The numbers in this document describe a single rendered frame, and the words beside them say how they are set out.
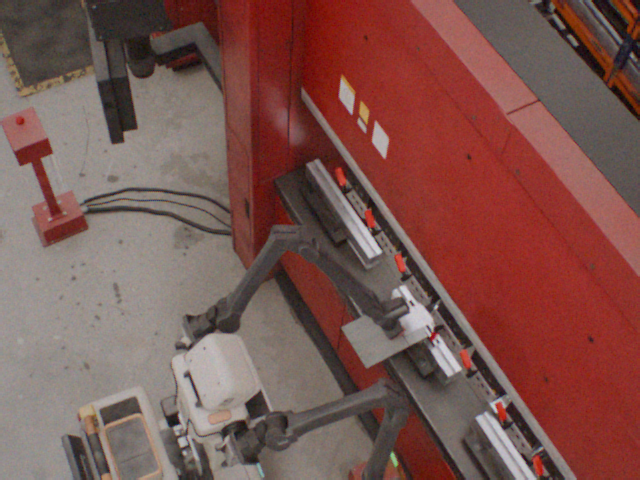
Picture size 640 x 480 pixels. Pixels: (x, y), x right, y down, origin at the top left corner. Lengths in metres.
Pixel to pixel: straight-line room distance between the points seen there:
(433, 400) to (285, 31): 1.41
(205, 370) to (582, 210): 1.29
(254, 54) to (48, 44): 2.62
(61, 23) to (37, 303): 1.88
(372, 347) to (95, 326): 1.66
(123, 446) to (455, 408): 1.19
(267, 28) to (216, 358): 1.08
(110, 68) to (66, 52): 2.27
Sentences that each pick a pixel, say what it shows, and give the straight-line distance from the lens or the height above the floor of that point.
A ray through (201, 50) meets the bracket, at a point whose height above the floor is 1.21.
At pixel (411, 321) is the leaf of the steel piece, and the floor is 1.00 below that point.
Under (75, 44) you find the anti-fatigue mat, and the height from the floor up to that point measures 0.01.
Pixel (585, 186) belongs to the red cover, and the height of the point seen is 2.30.
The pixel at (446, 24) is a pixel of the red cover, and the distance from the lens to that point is 2.23.
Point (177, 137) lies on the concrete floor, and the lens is 4.87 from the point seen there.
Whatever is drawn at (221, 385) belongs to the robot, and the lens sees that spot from 2.65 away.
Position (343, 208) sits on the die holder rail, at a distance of 3.44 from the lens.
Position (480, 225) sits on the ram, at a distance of 2.42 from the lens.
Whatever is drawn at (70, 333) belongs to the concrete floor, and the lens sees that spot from 4.33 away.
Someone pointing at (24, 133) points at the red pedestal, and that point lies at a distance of 3.99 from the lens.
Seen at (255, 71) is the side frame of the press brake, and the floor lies 1.58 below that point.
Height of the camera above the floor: 3.84
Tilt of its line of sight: 59 degrees down
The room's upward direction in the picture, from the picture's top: 6 degrees clockwise
